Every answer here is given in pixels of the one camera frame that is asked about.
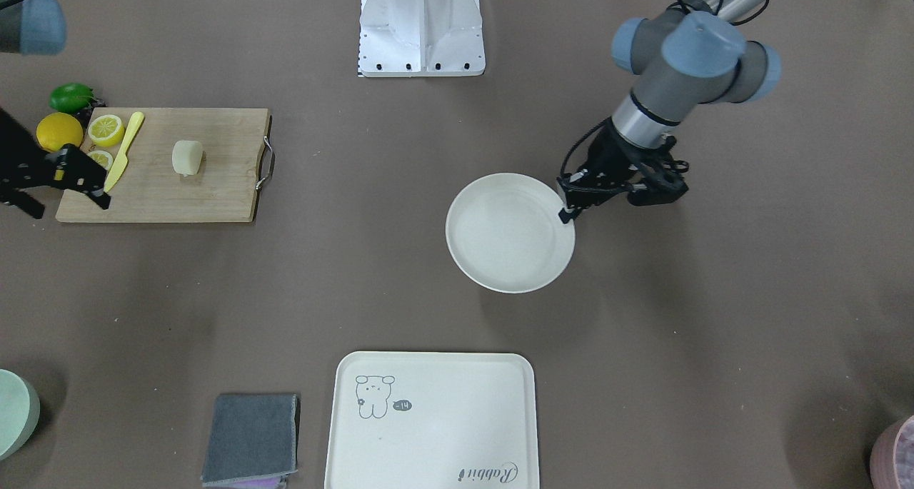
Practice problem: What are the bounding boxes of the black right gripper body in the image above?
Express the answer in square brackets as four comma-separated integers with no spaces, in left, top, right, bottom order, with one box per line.
[1,109,69,219]

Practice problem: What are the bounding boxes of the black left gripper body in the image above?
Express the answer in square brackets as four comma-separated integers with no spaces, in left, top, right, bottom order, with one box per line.
[557,121,654,207]

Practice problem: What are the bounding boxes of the cream round plate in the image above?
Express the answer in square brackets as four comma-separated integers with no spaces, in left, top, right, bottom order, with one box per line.
[445,173,576,294]

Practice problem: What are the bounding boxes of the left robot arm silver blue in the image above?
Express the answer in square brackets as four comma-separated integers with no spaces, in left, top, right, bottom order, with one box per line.
[557,0,781,223]

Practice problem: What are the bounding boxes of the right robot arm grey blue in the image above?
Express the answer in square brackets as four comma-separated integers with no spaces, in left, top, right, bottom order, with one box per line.
[1,0,111,219]

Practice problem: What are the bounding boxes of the cream rectangular tray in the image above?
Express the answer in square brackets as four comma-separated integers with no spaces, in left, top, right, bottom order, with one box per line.
[324,351,540,488]

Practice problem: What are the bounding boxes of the lemon half lower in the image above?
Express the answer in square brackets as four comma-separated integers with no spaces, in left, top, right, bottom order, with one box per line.
[87,148,114,171]

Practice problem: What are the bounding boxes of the lemon half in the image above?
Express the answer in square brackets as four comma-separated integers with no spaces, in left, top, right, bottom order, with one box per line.
[87,114,126,148]
[87,148,114,171]

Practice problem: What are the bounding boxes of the whole yellow lemon far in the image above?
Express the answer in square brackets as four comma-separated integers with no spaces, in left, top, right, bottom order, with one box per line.
[35,112,84,153]

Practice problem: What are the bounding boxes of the yellow plastic knife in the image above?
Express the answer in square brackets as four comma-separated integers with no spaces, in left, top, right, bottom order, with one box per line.
[104,111,146,193]

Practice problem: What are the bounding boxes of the lemon half upper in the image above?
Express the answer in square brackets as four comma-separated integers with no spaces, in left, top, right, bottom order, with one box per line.
[87,114,126,148]

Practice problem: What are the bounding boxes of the green lime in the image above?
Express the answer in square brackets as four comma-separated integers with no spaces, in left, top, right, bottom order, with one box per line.
[49,83,95,114]

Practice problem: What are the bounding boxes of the wooden cutting board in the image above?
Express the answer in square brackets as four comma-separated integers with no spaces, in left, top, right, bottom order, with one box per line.
[56,108,272,223]

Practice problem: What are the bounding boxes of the mint green bowl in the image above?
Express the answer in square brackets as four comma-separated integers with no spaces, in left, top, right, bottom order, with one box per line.
[1,369,41,460]

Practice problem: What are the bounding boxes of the grey folded cloth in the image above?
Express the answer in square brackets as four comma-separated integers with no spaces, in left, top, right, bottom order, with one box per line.
[201,393,299,488]

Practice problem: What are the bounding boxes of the pink bowl with ice cubes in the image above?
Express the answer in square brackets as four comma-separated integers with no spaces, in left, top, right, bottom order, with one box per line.
[869,416,913,488]

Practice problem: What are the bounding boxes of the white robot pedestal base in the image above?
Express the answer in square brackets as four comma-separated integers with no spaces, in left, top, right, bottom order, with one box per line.
[357,0,486,77]

